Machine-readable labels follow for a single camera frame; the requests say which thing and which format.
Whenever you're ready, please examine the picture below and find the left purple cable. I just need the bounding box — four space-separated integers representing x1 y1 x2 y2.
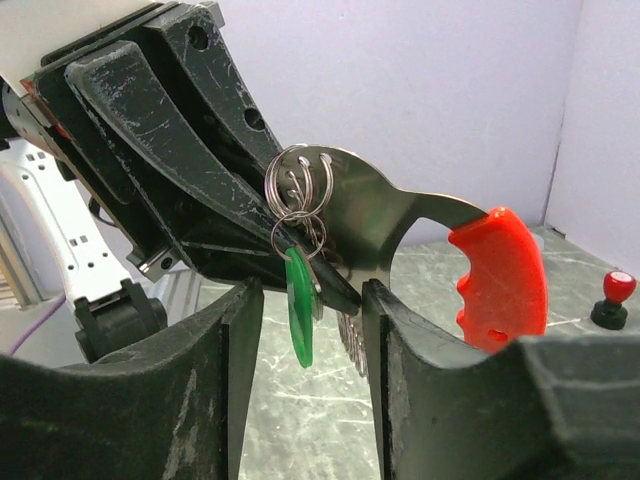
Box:
9 292 69 356

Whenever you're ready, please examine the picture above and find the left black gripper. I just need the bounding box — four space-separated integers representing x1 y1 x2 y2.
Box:
19 0 362 316

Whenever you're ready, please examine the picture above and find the green capped silver key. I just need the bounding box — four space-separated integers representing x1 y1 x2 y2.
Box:
285 246 323 368

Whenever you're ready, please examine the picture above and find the red handled metal keyring holder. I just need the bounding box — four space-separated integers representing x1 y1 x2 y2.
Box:
264 144 548 353

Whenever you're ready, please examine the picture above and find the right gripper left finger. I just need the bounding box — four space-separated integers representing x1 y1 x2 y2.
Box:
1 278 264 479

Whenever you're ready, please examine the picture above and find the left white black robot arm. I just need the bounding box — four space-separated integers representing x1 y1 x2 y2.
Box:
1 1 360 359

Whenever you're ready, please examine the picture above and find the red black stamp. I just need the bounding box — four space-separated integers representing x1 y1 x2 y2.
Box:
590 270 637 331

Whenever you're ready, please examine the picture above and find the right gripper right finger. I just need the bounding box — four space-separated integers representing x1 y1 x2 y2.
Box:
362 279 639 479

